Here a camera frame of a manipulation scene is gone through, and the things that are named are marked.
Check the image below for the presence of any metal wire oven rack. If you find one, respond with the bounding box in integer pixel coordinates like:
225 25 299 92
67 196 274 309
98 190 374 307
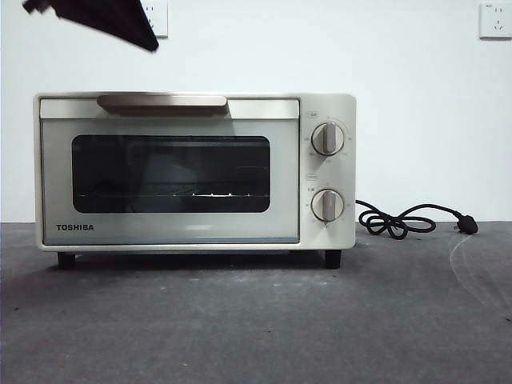
78 187 269 199

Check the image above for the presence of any white wall socket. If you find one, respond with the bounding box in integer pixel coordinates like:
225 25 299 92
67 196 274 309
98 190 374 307
142 0 169 39
478 2 512 40

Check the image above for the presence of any black power cable with plug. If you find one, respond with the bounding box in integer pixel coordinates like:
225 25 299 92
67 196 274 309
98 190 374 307
354 199 480 238

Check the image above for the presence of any cream Toshiba toaster oven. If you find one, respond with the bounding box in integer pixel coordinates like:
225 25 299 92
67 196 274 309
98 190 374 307
33 92 357 270

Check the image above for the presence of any cream timer knob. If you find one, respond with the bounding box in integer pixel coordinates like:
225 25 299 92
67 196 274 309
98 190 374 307
310 189 345 222

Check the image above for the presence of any cream temperature knob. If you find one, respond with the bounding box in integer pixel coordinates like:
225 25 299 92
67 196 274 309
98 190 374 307
310 122 346 156

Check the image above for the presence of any glass oven door with handle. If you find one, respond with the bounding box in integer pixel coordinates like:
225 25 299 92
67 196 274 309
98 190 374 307
38 94 301 245

